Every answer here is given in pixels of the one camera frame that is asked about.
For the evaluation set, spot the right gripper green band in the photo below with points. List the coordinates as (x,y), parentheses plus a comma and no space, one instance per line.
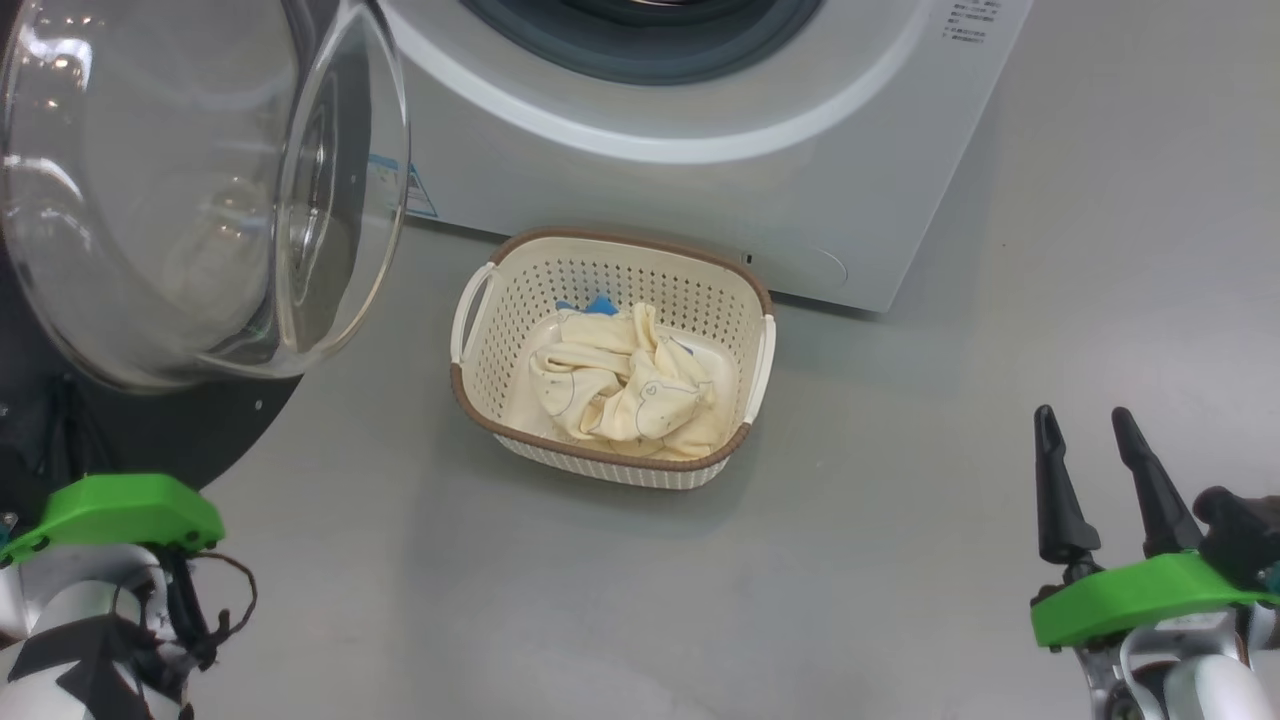
(1130,600)

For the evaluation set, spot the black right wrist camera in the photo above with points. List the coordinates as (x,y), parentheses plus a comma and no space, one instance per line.
(1240,535)

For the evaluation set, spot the plain cream printed garment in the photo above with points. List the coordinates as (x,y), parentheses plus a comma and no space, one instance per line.
(620,390)

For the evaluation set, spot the washing machine glass door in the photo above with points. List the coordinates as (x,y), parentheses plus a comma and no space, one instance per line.
(150,200)

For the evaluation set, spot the cream garment with blue patch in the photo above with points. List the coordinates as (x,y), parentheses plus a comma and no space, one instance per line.
(598,303)

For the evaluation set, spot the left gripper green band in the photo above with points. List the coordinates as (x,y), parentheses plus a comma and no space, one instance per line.
(120,510)

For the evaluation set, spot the cream perforated basket brown rim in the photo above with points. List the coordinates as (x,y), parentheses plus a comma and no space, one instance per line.
(500,330)

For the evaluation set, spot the white front-load washing machine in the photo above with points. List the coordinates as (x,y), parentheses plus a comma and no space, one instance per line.
(700,180)

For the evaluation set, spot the blue energy label sticker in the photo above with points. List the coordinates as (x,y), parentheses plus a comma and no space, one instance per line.
(420,200)

